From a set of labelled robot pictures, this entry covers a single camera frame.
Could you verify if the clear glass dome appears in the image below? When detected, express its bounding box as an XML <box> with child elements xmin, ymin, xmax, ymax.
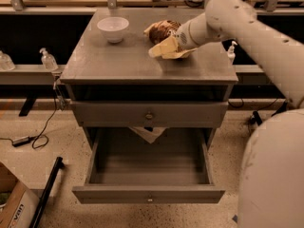
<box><xmin>0</xmin><ymin>50</ymin><xmax>15</xmax><ymax>71</ymax></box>

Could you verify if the white paper under drawer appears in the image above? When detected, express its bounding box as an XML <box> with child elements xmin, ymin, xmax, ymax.
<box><xmin>131</xmin><ymin>127</ymin><xmax>166</xmax><ymax>143</ymax></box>

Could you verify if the white ceramic bowl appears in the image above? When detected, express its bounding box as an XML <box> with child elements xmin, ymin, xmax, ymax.
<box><xmin>97</xmin><ymin>17</ymin><xmax>129</xmax><ymax>43</ymax></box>

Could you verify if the black power cable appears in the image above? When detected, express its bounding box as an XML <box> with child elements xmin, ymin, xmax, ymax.
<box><xmin>0</xmin><ymin>96</ymin><xmax>60</xmax><ymax>150</ymax></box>

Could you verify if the clear pump bottle left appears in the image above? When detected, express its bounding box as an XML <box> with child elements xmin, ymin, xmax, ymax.
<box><xmin>39</xmin><ymin>47</ymin><xmax>58</xmax><ymax>71</ymax></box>

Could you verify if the grey wooden drawer cabinet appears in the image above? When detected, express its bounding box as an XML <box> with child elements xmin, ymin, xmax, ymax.
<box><xmin>60</xmin><ymin>8</ymin><xmax>238</xmax><ymax>143</ymax></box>

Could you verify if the closed grey top drawer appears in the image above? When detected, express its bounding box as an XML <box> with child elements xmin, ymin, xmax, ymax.
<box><xmin>71</xmin><ymin>101</ymin><xmax>228</xmax><ymax>128</ymax></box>

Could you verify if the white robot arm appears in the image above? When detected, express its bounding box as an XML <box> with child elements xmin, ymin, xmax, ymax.
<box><xmin>178</xmin><ymin>0</ymin><xmax>304</xmax><ymax>228</ymax></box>

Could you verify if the open grey middle drawer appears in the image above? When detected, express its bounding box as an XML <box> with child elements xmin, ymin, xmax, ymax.
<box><xmin>72</xmin><ymin>127</ymin><xmax>224</xmax><ymax>204</ymax></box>

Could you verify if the white pump bottle right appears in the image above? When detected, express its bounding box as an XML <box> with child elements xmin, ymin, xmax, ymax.
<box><xmin>227</xmin><ymin>41</ymin><xmax>238</xmax><ymax>63</ymax></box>

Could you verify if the black power adapter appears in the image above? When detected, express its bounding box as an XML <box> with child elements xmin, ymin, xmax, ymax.
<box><xmin>12</xmin><ymin>136</ymin><xmax>30</xmax><ymax>147</ymax></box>

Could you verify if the black bar on floor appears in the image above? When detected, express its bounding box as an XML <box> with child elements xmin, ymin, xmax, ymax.
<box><xmin>29</xmin><ymin>157</ymin><xmax>65</xmax><ymax>228</ymax></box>

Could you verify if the cardboard box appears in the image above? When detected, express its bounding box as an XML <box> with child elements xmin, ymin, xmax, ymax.
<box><xmin>0</xmin><ymin>162</ymin><xmax>39</xmax><ymax>228</ymax></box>

